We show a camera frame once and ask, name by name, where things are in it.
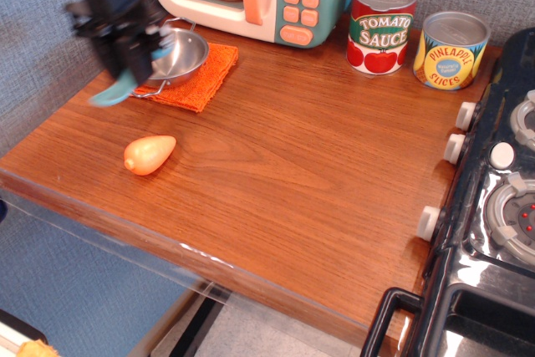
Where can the small steel bowl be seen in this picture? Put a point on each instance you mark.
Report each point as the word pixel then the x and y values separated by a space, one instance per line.
pixel 188 53

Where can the orange fuzzy object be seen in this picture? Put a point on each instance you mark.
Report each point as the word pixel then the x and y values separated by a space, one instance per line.
pixel 36 348

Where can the pineapple slices can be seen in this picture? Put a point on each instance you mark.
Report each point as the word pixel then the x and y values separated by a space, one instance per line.
pixel 450 50

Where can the black toy stove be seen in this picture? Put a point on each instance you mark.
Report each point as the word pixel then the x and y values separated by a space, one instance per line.
pixel 478 295

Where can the blue brush white bristles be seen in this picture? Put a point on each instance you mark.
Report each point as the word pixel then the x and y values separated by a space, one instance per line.
pixel 113 91

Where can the tomato sauce can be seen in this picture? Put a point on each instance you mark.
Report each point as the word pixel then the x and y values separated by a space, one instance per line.
pixel 378 36

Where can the clear acrylic table guard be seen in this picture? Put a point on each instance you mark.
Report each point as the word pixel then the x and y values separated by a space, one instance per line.
pixel 92 295

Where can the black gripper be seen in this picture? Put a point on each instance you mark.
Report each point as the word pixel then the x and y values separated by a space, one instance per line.
pixel 107 20

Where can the orange towel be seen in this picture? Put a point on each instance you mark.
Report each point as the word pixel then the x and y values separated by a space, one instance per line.
pixel 197 92

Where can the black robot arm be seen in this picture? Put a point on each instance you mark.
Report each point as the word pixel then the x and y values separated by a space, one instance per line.
pixel 125 34

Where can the orange toy carrot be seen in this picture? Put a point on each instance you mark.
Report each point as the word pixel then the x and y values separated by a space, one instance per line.
pixel 146 155

